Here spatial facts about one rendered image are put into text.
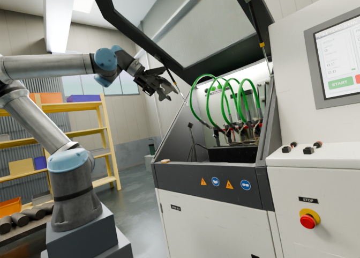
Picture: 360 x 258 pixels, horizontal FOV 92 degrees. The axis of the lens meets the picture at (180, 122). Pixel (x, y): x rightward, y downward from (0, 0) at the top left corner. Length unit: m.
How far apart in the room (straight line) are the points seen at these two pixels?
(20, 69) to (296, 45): 1.05
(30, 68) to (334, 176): 0.96
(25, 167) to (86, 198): 3.35
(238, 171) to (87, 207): 0.54
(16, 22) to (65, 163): 6.75
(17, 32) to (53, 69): 6.41
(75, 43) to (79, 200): 6.70
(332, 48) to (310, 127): 0.31
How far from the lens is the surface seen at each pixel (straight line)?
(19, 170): 4.01
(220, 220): 0.90
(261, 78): 1.23
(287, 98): 0.91
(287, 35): 1.02
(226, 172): 0.77
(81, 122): 6.39
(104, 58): 0.71
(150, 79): 0.85
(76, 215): 0.68
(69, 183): 0.67
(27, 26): 7.26
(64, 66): 0.74
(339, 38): 0.95
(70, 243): 0.69
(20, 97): 0.89
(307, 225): 0.69
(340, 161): 0.64
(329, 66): 0.91
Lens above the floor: 1.15
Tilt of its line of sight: 1 degrees up
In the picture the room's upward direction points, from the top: 11 degrees counter-clockwise
